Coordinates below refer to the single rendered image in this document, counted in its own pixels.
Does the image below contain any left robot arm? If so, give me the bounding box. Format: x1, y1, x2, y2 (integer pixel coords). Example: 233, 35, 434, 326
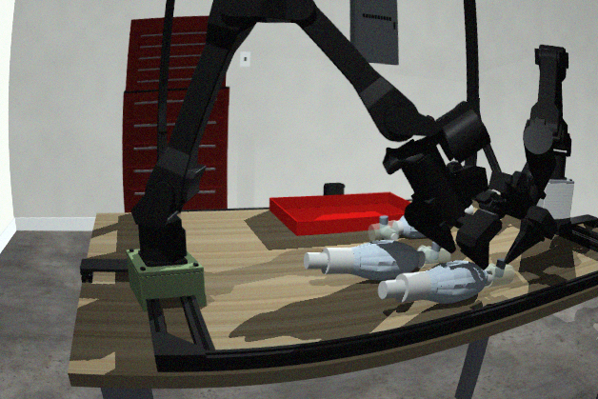
488, 45, 571, 205

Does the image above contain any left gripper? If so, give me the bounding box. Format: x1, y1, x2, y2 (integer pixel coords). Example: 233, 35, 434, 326
475, 169, 557, 264

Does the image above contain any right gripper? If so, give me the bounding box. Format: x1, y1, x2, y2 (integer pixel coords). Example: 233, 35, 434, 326
404, 172, 502, 269

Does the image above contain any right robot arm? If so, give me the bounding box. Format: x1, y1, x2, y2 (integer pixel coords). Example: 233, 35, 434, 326
131, 0, 490, 267

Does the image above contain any red tray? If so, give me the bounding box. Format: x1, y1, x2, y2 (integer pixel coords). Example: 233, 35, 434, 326
269, 192, 410, 236

